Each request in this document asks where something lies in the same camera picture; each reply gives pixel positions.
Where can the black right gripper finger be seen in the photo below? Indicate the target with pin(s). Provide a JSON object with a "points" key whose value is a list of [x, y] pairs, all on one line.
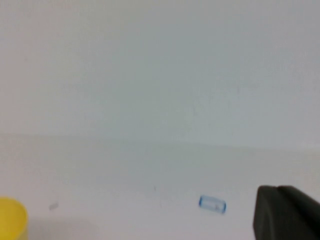
{"points": [[287, 215]]}

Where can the yellow plastic cup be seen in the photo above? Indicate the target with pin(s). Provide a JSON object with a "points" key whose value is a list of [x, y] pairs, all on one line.
{"points": [[11, 220]]}

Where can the small clear blue tube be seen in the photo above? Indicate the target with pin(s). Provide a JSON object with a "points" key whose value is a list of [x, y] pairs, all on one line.
{"points": [[212, 204]]}

